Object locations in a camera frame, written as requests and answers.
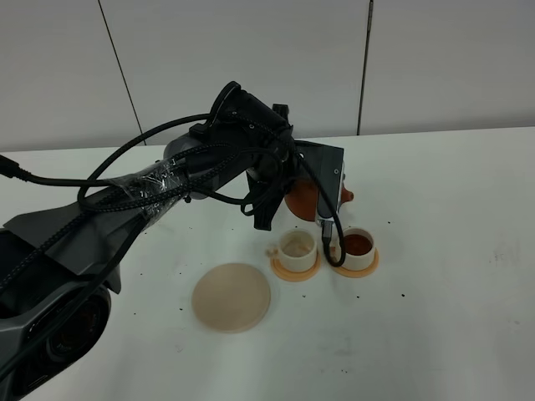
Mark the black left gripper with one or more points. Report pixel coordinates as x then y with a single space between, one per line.
264 139

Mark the right white teacup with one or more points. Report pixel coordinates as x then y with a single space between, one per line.
359 249

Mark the brown clay teapot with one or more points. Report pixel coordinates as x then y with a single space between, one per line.
305 201

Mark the beige round teapot coaster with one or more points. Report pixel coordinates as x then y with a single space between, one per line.
231 298

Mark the orange cup coaster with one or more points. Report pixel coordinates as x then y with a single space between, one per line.
283 273
345 272

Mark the right orange cup coaster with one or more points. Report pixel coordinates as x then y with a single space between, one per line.
345 272

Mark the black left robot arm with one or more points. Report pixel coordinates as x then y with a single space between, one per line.
60 266

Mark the left orange cup coaster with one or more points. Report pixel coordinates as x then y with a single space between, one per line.
283 273

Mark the left white teacup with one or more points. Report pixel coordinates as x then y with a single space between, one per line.
295 250

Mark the white teacup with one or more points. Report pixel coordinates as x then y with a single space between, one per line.
295 250
359 249

